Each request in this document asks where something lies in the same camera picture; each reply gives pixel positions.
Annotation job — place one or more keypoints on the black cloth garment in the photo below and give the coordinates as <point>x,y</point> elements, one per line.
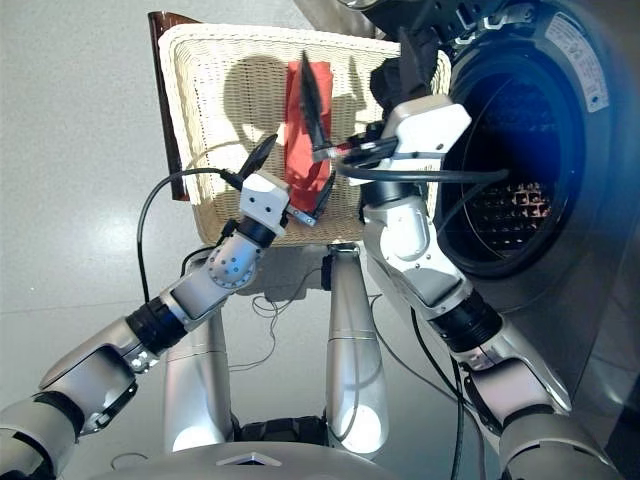
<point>385,85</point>

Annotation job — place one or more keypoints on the red cloth garment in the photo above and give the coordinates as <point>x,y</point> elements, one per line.
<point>295,165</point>

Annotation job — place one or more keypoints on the pale woven laundry basket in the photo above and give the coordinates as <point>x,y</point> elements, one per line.
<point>215,65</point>

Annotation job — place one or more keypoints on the brown basket stand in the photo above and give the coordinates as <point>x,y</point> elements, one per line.
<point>165,100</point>

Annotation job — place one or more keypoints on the steel washing machine drum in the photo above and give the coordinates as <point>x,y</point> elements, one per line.
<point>515,210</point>

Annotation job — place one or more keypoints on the white washing machine label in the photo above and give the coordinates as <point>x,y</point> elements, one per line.
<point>575,55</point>

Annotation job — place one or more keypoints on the grey washing machine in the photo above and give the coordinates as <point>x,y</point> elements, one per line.
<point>590,200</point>

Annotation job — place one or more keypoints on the silver robot torso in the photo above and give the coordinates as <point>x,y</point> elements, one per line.
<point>250,462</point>

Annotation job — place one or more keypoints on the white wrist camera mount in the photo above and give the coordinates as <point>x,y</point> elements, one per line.
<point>262,195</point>
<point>425,125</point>

